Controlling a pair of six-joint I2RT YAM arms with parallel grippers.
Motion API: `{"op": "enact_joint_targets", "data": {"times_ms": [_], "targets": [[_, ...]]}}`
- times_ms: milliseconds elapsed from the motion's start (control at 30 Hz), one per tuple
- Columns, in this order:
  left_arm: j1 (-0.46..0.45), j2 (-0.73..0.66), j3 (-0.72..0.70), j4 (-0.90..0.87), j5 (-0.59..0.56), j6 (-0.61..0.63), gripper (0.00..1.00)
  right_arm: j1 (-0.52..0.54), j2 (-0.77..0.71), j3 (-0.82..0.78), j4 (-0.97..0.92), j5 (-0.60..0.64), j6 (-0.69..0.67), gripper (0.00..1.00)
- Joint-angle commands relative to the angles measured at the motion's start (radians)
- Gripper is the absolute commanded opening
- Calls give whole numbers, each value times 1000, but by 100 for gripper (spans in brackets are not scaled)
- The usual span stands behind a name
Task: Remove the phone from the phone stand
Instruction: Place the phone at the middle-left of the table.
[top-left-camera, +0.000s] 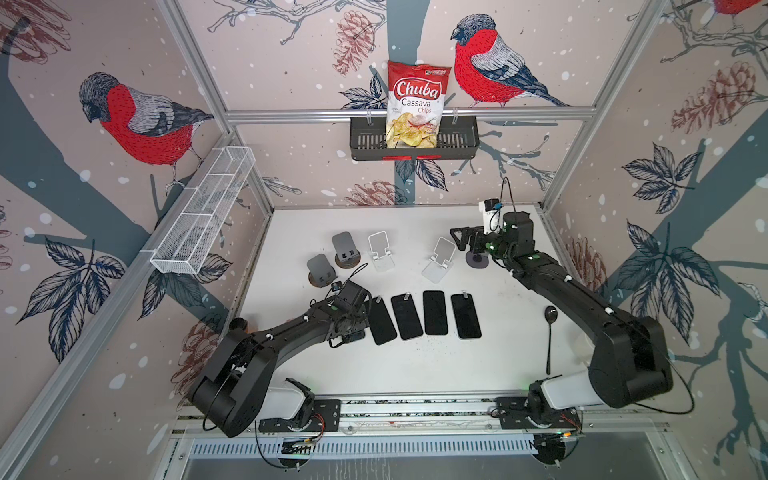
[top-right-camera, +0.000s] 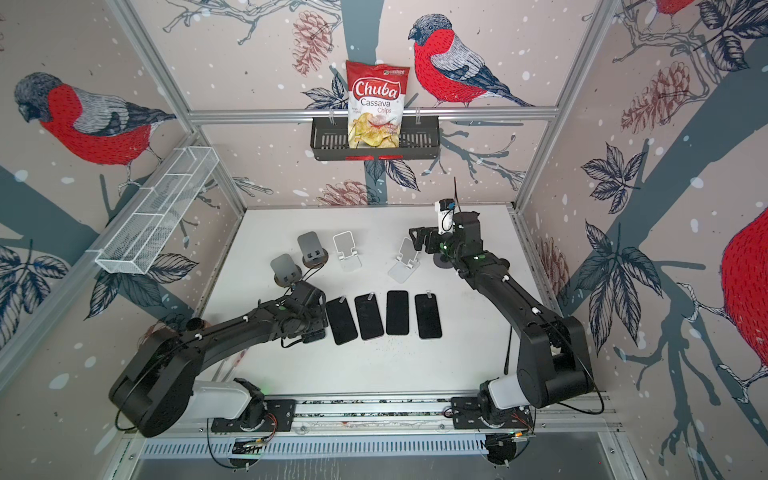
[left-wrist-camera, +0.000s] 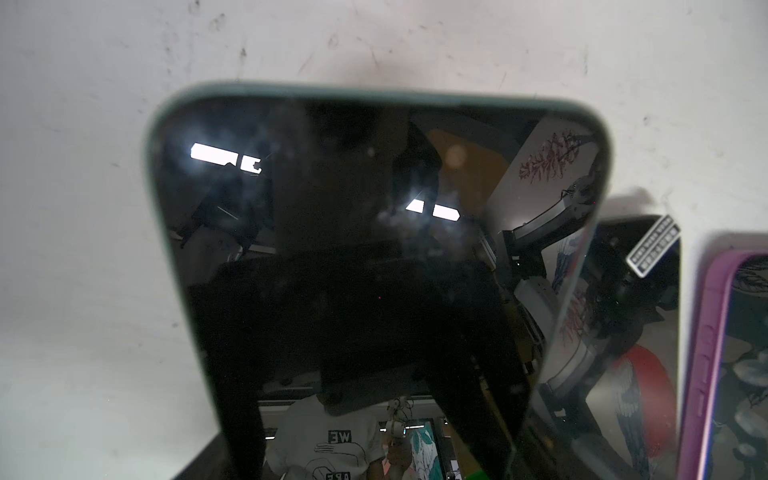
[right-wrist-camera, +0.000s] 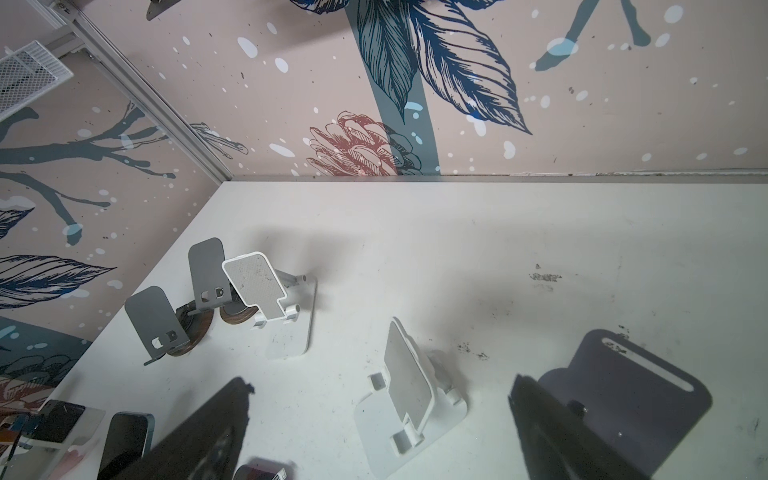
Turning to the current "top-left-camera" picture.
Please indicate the white wire phone stand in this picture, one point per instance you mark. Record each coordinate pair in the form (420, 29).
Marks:
(380, 251)

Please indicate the red cassava chips bag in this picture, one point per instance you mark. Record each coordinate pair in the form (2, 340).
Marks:
(416, 96)

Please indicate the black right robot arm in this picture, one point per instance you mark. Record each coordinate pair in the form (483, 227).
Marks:
(629, 358)

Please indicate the grey round phone stand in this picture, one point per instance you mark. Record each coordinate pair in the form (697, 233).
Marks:
(477, 260)

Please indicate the wooden round phone stand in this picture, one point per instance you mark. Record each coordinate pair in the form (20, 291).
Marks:
(347, 256)

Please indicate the clear acrylic phone stand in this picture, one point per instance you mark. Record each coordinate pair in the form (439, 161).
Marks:
(440, 261)

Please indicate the purple edged phone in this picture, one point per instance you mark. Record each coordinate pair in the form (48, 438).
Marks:
(406, 316)

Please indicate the black wall basket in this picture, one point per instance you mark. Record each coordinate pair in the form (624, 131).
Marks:
(457, 140)

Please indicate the white wire mesh basket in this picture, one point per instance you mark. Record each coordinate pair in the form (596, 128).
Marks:
(194, 232)

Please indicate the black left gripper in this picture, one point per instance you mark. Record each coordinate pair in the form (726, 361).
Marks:
(362, 320)

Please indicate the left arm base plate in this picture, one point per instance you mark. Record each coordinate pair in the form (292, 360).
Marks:
(319, 416)

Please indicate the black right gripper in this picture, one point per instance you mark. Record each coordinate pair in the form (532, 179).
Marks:
(476, 235)

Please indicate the black long spoon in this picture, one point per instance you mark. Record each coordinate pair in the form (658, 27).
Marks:
(550, 316)

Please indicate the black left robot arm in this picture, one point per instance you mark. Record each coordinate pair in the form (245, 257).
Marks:
(233, 385)

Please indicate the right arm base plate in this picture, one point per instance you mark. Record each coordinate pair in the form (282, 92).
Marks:
(520, 413)

